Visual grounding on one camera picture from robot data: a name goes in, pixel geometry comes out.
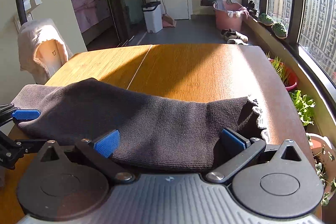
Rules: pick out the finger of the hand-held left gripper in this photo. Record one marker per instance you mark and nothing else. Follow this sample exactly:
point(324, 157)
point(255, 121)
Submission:
point(26, 114)
point(31, 144)

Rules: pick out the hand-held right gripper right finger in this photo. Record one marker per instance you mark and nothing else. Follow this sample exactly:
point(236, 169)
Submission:
point(233, 140)

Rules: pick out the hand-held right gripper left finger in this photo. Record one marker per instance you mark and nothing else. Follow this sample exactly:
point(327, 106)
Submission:
point(106, 144)

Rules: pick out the dark grey knit garment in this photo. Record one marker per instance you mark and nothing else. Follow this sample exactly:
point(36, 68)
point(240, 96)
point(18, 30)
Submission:
point(162, 129)

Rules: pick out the cream plastic chair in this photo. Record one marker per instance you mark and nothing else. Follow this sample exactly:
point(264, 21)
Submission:
point(53, 56)

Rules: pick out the leafy green plant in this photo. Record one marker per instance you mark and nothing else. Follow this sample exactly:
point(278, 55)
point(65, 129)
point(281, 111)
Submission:
point(303, 107)

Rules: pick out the red pot with grass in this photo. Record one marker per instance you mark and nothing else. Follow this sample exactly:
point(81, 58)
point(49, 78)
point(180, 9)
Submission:
point(287, 77)

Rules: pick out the terracotta pot with plant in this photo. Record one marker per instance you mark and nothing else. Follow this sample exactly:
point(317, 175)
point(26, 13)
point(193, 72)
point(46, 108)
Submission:
point(321, 150)

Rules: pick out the pale pink shoe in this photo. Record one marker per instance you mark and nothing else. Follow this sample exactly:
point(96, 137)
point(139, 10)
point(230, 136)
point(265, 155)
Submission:
point(237, 42)

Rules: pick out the beige dark sandal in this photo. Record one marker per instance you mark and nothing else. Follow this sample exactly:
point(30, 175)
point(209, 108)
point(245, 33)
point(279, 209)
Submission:
point(241, 36)
point(227, 33)

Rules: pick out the green slipper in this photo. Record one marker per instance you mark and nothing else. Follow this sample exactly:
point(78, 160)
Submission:
point(265, 18)
point(279, 29)

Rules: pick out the pink bucket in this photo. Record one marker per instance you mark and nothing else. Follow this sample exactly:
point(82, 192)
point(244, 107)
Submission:
point(228, 19)

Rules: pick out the bed with pink bedding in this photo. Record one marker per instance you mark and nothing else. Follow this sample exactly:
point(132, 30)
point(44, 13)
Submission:
point(89, 11)

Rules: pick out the white cloth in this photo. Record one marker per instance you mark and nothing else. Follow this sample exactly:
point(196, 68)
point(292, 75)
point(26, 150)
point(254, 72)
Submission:
point(236, 13)

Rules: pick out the small black object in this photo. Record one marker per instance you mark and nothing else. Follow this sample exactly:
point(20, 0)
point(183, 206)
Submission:
point(252, 7)

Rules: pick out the white trash bin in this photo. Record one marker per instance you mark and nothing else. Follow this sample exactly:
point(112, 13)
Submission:
point(152, 18)

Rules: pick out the brown dustpan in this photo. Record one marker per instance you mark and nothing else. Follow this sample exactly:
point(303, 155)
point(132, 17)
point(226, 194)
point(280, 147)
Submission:
point(168, 21)

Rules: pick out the high-rise apartment buildings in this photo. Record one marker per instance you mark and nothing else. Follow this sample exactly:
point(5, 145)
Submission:
point(321, 19)

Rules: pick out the white wall bracket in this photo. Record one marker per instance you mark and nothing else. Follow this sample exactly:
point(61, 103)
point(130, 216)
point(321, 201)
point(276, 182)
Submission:
point(32, 3)

